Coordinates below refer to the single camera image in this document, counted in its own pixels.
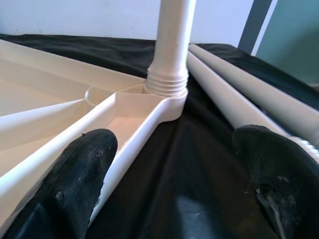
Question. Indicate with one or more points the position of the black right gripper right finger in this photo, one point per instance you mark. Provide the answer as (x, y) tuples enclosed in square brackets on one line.
[(286, 186)]

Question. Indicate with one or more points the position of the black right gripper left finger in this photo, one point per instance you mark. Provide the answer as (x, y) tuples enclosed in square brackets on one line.
[(67, 189)]

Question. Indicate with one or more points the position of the white plastic table top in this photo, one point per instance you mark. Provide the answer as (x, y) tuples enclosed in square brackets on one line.
[(62, 82)]

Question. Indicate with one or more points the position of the white plastic table leg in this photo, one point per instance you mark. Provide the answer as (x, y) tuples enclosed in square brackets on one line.
[(224, 89), (274, 84), (172, 37)]

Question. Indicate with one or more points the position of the black plastic table cover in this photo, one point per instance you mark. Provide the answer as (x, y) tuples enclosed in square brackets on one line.
[(187, 161)]

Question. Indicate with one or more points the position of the dark grey wall trim strip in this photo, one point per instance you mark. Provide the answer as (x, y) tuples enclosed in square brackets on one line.
[(256, 25)]

